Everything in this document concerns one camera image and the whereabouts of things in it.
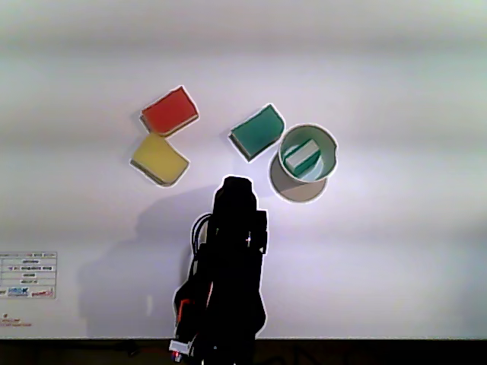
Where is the green sponge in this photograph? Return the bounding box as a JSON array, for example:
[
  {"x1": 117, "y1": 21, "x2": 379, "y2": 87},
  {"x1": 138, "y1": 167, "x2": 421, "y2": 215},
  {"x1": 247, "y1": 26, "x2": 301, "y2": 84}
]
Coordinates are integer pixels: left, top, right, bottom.
[
  {"x1": 283, "y1": 138, "x2": 323, "y2": 178},
  {"x1": 228, "y1": 103, "x2": 286, "y2": 163}
]

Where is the thin arm motor cable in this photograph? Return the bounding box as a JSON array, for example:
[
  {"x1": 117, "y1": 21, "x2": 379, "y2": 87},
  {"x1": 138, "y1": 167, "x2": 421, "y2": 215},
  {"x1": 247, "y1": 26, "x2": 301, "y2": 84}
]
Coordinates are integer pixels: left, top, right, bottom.
[{"x1": 189, "y1": 211, "x2": 212, "y2": 267}]

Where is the yellow sponge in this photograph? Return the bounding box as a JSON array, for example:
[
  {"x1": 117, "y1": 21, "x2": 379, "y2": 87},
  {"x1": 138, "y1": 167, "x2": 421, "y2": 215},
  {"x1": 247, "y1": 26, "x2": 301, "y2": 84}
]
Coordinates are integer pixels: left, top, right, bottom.
[{"x1": 129, "y1": 132, "x2": 190, "y2": 188}]

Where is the white paper cup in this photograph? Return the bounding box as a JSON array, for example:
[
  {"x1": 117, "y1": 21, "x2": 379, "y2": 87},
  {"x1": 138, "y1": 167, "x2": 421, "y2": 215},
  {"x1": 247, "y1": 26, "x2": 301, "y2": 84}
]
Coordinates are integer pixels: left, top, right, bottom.
[{"x1": 269, "y1": 122, "x2": 339, "y2": 204}]

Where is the printed label sticker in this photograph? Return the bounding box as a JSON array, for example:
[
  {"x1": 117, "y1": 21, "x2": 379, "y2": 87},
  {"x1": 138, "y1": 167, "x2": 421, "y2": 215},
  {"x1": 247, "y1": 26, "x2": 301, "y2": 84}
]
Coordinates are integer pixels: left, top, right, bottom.
[{"x1": 0, "y1": 251, "x2": 59, "y2": 300}]

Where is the red sponge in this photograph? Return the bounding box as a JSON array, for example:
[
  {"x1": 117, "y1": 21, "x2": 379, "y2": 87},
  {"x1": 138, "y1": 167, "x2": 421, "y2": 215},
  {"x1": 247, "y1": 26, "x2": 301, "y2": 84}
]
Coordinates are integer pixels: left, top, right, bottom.
[{"x1": 139, "y1": 85, "x2": 200, "y2": 138}]

